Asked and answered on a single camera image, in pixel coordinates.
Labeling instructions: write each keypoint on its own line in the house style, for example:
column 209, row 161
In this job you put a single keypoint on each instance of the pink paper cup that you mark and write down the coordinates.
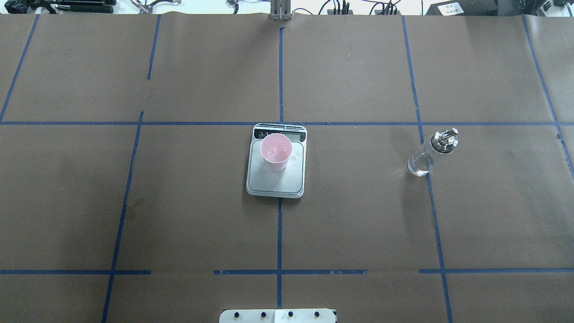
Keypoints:
column 276, row 150

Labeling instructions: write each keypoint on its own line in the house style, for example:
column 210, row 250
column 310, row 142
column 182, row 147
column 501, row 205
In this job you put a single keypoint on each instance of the glass sauce bottle steel spout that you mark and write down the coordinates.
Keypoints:
column 434, row 149

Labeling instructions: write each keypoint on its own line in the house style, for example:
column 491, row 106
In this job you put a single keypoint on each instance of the digital kitchen scale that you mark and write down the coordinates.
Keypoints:
column 288, row 183

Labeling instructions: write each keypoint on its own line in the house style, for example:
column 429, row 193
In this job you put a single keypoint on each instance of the black box with label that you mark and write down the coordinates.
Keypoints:
column 463, row 8

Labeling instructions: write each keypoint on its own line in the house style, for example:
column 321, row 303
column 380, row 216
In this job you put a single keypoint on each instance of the black folded tripod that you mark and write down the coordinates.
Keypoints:
column 75, row 6

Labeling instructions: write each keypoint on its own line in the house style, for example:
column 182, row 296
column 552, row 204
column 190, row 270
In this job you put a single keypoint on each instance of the aluminium frame post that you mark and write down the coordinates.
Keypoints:
column 280, row 10

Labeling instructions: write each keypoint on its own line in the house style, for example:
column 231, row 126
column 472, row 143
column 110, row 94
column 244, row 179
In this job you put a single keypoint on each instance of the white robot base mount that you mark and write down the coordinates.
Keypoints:
column 301, row 315

